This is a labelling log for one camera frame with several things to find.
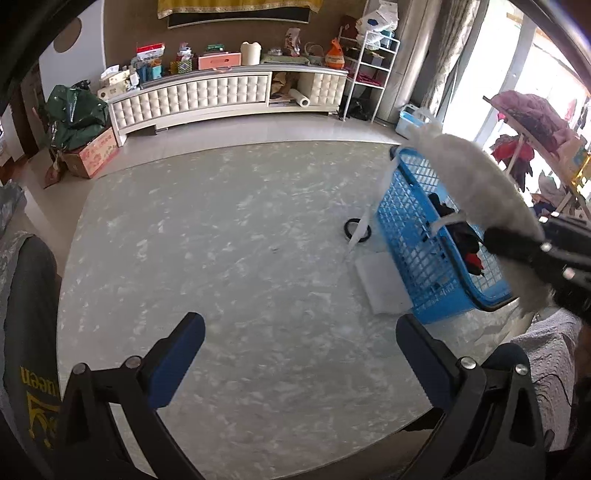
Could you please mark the white padded television cabinet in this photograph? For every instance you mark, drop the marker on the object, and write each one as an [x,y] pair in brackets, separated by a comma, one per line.
[194,99]

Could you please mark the pile of pink clothes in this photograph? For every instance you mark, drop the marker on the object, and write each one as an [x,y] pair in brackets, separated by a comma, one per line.
[531,115]

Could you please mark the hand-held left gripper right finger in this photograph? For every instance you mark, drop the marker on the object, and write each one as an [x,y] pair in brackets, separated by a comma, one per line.
[425,364]

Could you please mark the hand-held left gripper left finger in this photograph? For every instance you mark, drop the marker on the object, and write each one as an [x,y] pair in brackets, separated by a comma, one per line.
[178,350]

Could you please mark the light blue plastic bin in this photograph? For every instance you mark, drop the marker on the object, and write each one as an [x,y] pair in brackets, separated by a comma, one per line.
[411,121]

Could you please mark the pink drawer box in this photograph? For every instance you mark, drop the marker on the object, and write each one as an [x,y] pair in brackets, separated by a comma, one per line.
[219,61]

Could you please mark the white plastic bag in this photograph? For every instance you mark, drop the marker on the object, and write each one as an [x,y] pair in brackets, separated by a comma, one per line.
[376,16]

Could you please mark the printed cardboard box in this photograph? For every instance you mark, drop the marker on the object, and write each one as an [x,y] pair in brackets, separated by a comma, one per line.
[92,157]

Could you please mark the tissue box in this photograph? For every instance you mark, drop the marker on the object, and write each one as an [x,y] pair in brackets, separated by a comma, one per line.
[113,78]

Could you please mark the green plastic bag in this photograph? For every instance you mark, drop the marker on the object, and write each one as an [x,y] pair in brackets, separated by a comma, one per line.
[76,115]

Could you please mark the white standing air conditioner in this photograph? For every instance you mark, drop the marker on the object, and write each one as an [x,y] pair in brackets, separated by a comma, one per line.
[408,60]

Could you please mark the patterned curtain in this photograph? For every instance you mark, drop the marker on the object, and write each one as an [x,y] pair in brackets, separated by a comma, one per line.
[450,55]

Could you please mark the grey chair with yellow logo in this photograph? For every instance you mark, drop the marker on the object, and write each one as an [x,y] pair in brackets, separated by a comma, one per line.
[32,323]

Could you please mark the white plastic jar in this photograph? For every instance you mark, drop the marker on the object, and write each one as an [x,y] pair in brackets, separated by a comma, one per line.
[251,54]

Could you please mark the white fluffy cloth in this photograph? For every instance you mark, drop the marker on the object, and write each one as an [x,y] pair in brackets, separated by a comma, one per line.
[466,170]

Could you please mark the white paper roll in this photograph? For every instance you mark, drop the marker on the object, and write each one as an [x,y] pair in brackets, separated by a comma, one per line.
[300,98]

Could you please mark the black television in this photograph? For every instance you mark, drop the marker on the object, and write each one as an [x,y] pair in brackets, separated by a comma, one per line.
[240,18]

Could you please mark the chair with lace cover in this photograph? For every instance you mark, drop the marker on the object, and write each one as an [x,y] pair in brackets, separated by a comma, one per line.
[549,369]

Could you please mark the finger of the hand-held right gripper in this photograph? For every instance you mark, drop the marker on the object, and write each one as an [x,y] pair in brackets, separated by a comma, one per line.
[565,228]
[512,244]

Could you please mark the wooden clothes rack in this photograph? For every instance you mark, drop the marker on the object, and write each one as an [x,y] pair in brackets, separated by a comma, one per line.
[561,173]

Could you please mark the black plush toy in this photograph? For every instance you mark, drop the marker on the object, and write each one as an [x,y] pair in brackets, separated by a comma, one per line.
[464,240]

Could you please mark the blue plastic basket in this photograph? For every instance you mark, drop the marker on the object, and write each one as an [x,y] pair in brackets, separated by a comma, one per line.
[415,258]

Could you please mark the orange bag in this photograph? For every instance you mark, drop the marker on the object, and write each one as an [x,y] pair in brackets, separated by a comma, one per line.
[334,55]

